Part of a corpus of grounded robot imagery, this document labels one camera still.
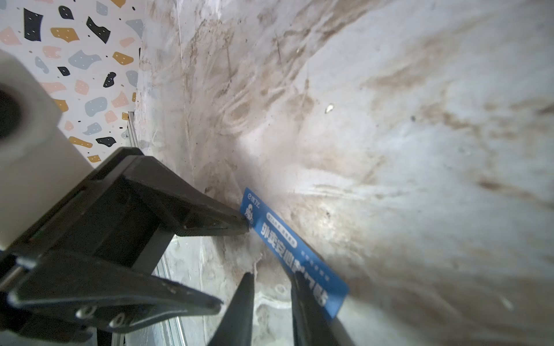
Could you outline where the blue white bottle label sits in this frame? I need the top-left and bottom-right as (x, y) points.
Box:
(240, 188), (349, 321)

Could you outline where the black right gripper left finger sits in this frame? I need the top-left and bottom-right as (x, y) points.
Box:
(209, 272), (255, 346)

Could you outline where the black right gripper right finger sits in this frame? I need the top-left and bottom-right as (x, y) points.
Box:
(291, 272), (354, 345)

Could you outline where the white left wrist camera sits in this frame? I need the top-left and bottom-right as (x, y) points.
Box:
(1, 51), (92, 249)

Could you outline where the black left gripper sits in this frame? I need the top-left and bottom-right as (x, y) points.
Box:
(1, 148), (249, 342)

